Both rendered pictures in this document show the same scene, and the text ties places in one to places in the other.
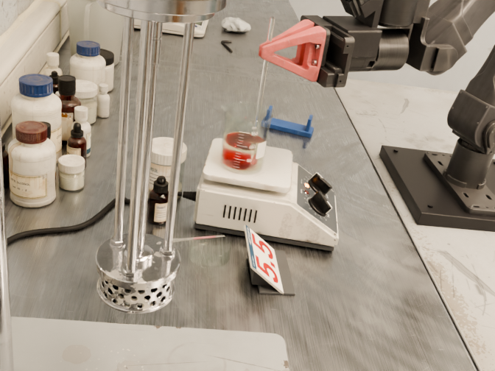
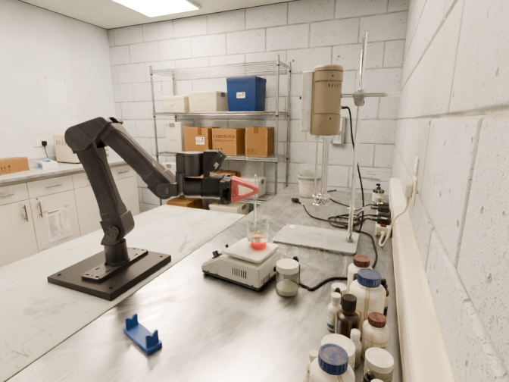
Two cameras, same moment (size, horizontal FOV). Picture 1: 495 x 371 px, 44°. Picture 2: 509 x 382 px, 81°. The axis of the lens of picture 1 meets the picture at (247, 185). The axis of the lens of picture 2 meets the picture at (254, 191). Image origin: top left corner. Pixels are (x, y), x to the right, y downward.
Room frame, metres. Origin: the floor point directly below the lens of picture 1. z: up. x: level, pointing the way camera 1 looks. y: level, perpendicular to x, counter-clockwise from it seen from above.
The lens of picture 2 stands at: (1.45, 0.42, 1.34)
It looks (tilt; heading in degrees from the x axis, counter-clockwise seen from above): 13 degrees down; 211
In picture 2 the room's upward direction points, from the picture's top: straight up
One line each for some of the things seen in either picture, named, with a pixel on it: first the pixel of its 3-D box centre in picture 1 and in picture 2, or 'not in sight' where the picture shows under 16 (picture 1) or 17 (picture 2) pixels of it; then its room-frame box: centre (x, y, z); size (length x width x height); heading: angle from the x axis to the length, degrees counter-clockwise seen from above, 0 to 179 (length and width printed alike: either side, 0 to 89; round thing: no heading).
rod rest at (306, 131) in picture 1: (288, 121); (141, 331); (1.11, -0.06, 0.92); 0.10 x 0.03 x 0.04; 80
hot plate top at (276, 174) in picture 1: (249, 163); (251, 248); (0.77, 0.00, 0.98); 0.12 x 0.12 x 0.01; 0
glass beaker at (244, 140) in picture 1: (242, 139); (258, 234); (0.76, 0.02, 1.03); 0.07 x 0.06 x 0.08; 95
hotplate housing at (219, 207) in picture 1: (262, 193); (244, 261); (0.77, -0.02, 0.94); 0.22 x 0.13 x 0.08; 90
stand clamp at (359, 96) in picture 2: not in sight; (359, 98); (0.35, 0.18, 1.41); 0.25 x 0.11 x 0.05; 98
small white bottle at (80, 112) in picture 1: (80, 132); (335, 311); (0.87, 0.27, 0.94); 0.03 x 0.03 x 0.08
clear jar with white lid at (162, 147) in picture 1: (164, 170); (287, 277); (0.79, 0.12, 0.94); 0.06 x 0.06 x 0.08
